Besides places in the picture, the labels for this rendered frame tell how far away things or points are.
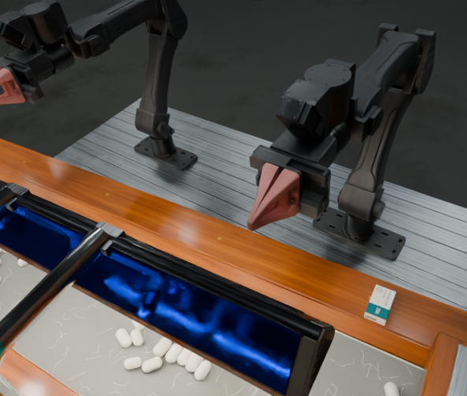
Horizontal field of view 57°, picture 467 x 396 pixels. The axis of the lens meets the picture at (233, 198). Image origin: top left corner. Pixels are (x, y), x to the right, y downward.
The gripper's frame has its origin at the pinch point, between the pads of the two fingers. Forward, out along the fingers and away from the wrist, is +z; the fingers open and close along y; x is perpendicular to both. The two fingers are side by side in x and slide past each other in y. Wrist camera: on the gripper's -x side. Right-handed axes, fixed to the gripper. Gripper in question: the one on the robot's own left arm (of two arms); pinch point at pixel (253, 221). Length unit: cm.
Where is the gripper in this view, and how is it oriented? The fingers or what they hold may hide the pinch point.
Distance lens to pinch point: 49.7
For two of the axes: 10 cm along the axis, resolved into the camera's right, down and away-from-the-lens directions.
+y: 8.1, 3.5, -4.7
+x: 1.1, 7.0, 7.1
